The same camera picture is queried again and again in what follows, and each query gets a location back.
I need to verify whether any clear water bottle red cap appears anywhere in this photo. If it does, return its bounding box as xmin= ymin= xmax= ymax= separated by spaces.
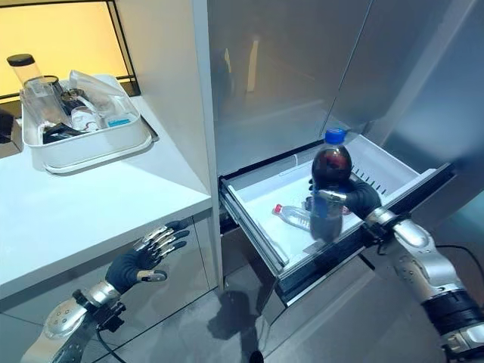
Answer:
xmin=272 ymin=203 xmax=315 ymax=232

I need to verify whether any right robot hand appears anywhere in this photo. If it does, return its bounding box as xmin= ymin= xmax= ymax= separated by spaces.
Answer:
xmin=307 ymin=174 xmax=383 ymax=220

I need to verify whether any silver refrigerator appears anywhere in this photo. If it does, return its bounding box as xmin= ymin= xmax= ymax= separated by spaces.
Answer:
xmin=191 ymin=0 xmax=484 ymax=363

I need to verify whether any clear jar black lid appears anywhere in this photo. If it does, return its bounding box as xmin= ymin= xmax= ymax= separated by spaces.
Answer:
xmin=6 ymin=54 xmax=43 ymax=90

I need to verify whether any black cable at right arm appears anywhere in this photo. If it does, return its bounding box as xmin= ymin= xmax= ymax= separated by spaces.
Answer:
xmin=434 ymin=244 xmax=484 ymax=277

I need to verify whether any dark cola bottle blue cap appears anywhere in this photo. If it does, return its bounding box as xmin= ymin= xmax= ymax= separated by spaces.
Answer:
xmin=309 ymin=128 xmax=355 ymax=243

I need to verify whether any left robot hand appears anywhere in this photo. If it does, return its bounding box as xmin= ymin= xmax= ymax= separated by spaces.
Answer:
xmin=105 ymin=220 xmax=191 ymax=295

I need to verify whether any black utensil in tub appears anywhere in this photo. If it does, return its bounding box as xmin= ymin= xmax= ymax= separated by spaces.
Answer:
xmin=42 ymin=123 xmax=79 ymax=145

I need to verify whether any white counter cabinet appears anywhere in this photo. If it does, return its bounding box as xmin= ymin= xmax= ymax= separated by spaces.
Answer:
xmin=0 ymin=92 xmax=220 ymax=363

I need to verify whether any black cable at left wrist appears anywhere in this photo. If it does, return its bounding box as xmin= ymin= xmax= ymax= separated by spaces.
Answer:
xmin=94 ymin=302 xmax=128 ymax=363

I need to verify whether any white refrigerator drawer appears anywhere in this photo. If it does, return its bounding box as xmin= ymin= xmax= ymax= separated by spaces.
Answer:
xmin=220 ymin=135 xmax=457 ymax=302

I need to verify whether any clear plastic lid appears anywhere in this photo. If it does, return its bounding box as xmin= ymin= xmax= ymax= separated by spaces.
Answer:
xmin=68 ymin=69 xmax=128 ymax=114

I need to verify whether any white patterned cup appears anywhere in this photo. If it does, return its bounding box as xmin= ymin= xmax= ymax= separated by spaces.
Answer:
xmin=70 ymin=105 xmax=100 ymax=132

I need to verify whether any white plastic dish tub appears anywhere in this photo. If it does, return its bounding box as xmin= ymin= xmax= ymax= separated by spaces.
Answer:
xmin=20 ymin=73 xmax=154 ymax=175

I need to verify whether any clear plastic container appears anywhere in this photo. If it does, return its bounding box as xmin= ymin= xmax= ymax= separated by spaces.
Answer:
xmin=19 ymin=76 xmax=73 ymax=128

